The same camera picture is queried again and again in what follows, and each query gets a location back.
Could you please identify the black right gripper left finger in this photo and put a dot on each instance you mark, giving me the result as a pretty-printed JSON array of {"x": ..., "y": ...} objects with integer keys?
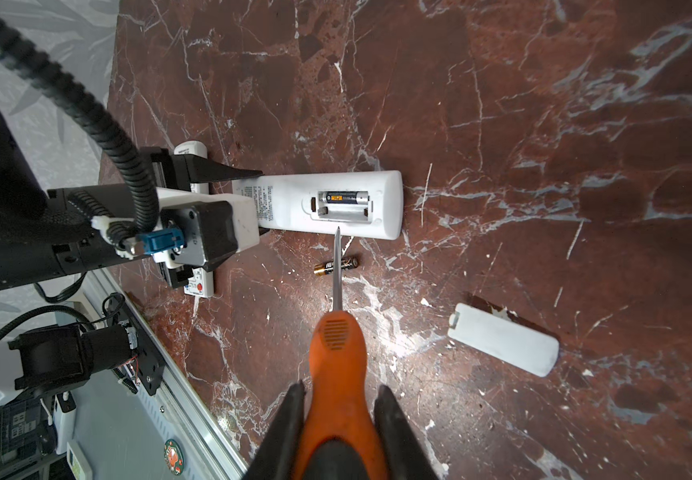
[{"x": 275, "y": 458}]

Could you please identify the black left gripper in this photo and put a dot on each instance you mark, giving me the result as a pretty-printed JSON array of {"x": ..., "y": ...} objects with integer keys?
[{"x": 188, "y": 169}]

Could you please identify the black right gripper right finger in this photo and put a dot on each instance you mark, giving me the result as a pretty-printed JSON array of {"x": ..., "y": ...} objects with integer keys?
[{"x": 405, "y": 458}]

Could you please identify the orange handled screwdriver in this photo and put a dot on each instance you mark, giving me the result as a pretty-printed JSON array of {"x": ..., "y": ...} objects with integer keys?
[{"x": 339, "y": 439}]

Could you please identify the white battery cover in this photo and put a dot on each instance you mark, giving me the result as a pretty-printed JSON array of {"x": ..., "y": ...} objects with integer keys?
[{"x": 517, "y": 345}]

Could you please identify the white remote control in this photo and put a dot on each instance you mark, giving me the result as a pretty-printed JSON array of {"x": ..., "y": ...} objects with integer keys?
[{"x": 296, "y": 203}]

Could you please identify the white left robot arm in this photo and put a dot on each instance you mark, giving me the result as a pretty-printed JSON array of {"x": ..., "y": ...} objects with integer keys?
[{"x": 46, "y": 234}]

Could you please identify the small round orange gadget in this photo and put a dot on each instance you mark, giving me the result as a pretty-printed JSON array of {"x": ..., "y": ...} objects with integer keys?
[{"x": 174, "y": 457}]

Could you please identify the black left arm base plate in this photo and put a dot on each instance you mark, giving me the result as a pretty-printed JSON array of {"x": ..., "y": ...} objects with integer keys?
[{"x": 146, "y": 368}]

